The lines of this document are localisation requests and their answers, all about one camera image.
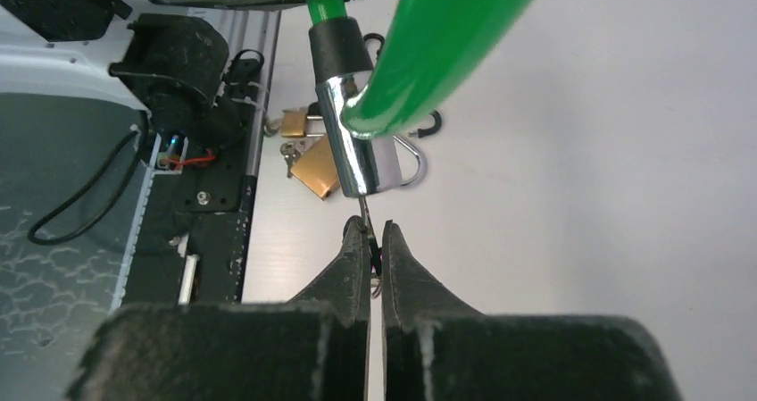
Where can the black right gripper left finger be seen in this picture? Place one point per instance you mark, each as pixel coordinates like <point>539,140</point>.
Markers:
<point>314,346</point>

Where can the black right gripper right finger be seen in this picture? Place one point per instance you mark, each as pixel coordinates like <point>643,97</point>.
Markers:
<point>438,347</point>

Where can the green cable lock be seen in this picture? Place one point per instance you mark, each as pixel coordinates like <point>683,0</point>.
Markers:
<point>432,46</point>

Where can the green lock silver keys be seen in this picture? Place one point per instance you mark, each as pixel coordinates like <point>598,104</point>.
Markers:
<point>374,248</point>

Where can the yellow tag padlock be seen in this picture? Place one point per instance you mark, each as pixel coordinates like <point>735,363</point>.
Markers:
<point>433,121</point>

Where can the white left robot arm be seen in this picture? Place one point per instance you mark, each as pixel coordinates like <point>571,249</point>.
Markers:
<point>162,56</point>

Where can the small brass padlock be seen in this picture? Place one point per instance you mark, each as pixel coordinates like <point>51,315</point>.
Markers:
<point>302,122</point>

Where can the large brass padlock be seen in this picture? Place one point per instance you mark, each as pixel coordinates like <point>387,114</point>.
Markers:
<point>310,161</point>

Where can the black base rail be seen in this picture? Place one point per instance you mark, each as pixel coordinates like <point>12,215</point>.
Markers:
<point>163,235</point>

